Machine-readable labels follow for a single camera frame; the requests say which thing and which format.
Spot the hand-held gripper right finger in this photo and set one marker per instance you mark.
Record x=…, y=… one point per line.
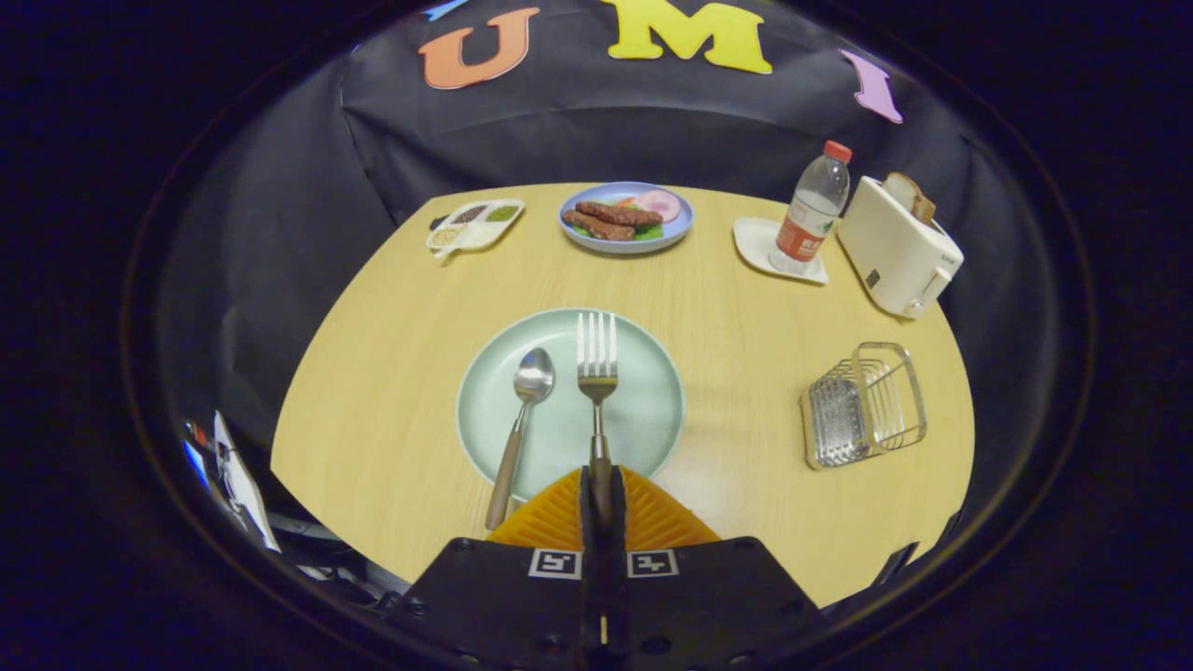
x=708, y=596

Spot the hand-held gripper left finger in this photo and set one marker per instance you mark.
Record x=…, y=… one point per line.
x=503, y=596

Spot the black table clamp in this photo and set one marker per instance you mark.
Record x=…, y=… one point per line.
x=895, y=564

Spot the pale green plate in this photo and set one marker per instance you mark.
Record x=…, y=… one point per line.
x=643, y=410

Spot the white board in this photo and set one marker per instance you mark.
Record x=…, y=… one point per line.
x=242, y=485

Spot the blue box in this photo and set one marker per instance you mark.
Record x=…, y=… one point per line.
x=198, y=457

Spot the white square coaster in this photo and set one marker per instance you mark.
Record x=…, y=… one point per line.
x=750, y=242

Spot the white divided condiment tray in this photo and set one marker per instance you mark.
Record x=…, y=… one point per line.
x=475, y=238

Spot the blue plate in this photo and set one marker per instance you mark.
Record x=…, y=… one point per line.
x=676, y=228

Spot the green lettuce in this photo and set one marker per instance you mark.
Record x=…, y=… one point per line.
x=652, y=231

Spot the brown meat strip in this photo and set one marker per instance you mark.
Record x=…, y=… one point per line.
x=596, y=226
x=620, y=213

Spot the white toaster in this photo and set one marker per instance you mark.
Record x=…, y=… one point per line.
x=895, y=252

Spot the clear water bottle red cap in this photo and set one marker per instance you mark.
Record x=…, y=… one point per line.
x=811, y=214

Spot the pink ham slice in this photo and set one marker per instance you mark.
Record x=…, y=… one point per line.
x=660, y=203

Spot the bread slice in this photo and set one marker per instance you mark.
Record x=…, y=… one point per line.
x=904, y=191

